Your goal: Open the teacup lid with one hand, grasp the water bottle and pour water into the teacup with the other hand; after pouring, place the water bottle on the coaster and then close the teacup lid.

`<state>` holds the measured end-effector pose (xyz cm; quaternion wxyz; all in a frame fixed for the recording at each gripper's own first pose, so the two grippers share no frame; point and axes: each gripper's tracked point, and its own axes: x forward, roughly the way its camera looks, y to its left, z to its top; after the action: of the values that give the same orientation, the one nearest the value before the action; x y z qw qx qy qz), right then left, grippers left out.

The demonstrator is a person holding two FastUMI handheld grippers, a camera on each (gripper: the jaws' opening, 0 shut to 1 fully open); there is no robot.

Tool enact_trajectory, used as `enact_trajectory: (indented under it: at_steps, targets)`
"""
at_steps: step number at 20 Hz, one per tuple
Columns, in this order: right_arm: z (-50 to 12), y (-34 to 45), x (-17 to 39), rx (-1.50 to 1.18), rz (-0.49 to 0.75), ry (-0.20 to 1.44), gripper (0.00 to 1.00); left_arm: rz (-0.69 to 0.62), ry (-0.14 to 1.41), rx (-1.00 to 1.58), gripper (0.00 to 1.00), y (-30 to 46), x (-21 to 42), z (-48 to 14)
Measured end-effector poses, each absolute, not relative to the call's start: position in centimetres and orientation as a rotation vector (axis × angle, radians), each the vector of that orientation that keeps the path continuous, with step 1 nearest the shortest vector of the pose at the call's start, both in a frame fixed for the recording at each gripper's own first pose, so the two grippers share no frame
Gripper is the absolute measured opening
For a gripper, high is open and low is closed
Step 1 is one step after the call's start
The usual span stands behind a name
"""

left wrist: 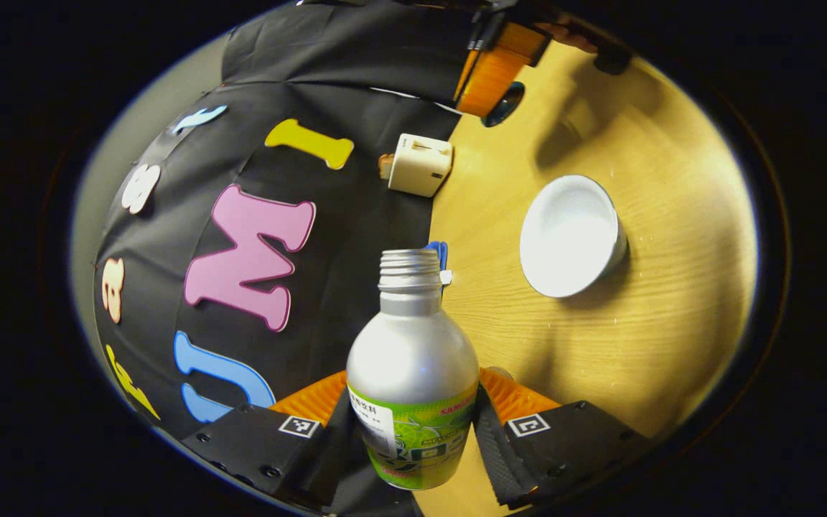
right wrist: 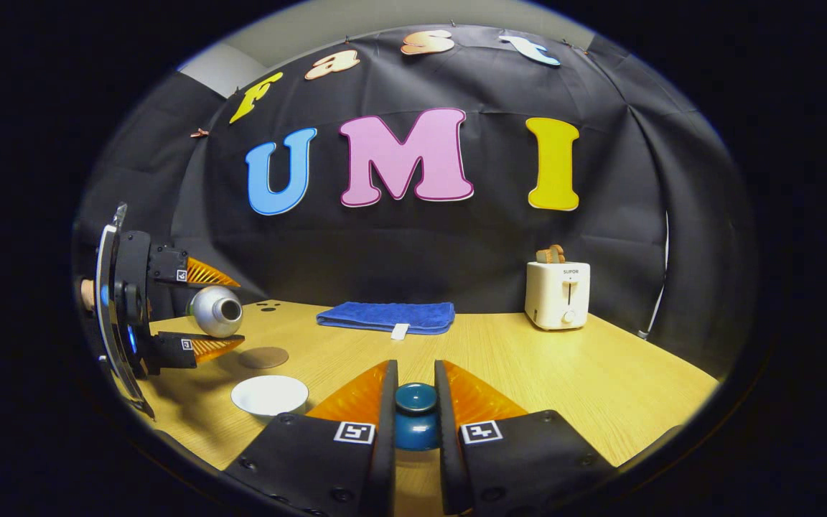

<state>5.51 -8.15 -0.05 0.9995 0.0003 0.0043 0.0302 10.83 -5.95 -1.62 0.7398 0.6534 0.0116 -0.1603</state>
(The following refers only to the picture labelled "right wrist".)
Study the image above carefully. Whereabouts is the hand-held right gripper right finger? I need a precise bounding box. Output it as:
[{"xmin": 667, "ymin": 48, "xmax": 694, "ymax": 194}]
[{"xmin": 434, "ymin": 358, "xmax": 617, "ymax": 517}]

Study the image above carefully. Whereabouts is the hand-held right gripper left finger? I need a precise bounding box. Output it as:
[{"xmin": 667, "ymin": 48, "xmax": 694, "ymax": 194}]
[{"xmin": 222, "ymin": 358, "xmax": 399, "ymax": 517}]

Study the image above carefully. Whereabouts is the blue teacup lid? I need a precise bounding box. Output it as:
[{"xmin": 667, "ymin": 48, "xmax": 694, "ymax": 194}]
[{"xmin": 393, "ymin": 382, "xmax": 442, "ymax": 452}]

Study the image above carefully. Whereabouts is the silver green water bottle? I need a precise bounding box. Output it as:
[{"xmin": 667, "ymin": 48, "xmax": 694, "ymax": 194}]
[{"xmin": 187, "ymin": 285, "xmax": 244, "ymax": 339}]

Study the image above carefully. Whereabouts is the round brown coaster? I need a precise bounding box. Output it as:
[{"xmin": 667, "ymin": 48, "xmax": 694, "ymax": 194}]
[{"xmin": 238, "ymin": 347, "xmax": 290, "ymax": 371}]

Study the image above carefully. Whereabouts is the folded blue towel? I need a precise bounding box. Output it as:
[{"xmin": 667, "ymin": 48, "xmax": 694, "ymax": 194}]
[{"xmin": 316, "ymin": 301, "xmax": 456, "ymax": 341}]

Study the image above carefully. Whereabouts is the white toaster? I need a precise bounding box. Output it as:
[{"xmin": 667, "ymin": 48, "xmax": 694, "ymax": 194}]
[{"xmin": 525, "ymin": 261, "xmax": 592, "ymax": 332}]

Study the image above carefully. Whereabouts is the black backdrop cloth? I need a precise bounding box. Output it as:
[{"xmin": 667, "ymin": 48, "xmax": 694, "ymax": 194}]
[{"xmin": 73, "ymin": 25, "xmax": 759, "ymax": 381}]

